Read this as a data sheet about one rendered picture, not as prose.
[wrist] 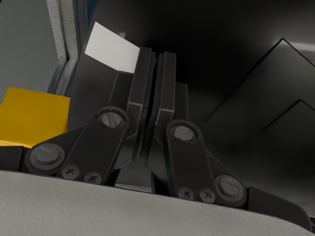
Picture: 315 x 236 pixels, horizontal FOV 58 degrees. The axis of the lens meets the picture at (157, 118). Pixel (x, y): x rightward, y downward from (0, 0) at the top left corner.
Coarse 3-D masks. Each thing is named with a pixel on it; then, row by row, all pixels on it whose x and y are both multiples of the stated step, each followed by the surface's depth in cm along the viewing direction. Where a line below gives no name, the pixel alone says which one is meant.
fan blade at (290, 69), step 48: (144, 0) 11; (192, 0) 11; (240, 0) 10; (288, 0) 10; (192, 48) 12; (240, 48) 12; (288, 48) 11; (96, 96) 15; (192, 96) 14; (240, 96) 13; (288, 96) 12; (240, 144) 15; (288, 144) 14; (288, 192) 18
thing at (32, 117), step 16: (16, 96) 42; (32, 96) 42; (48, 96) 43; (64, 96) 44; (0, 112) 40; (16, 112) 41; (32, 112) 41; (48, 112) 42; (64, 112) 42; (0, 128) 39; (16, 128) 40; (32, 128) 40; (48, 128) 41; (64, 128) 41; (0, 144) 40; (16, 144) 39; (32, 144) 39
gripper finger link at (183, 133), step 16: (176, 128) 9; (192, 128) 10; (176, 144) 9; (192, 144) 9; (176, 160) 8; (192, 160) 8; (208, 160) 8; (176, 176) 8; (192, 176) 8; (208, 176) 8; (160, 192) 10; (176, 192) 7; (192, 192) 8; (208, 192) 8
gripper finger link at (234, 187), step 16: (160, 64) 11; (160, 80) 11; (160, 96) 10; (176, 96) 11; (160, 112) 9; (176, 112) 11; (144, 128) 12; (160, 128) 10; (144, 144) 11; (160, 144) 9; (144, 160) 12; (160, 160) 10; (160, 176) 10; (224, 176) 9; (224, 192) 8; (240, 192) 8
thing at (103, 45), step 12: (96, 24) 12; (96, 36) 13; (108, 36) 13; (96, 48) 13; (108, 48) 13; (120, 48) 13; (132, 48) 13; (108, 60) 13; (120, 60) 13; (132, 60) 13; (156, 60) 13; (132, 72) 13
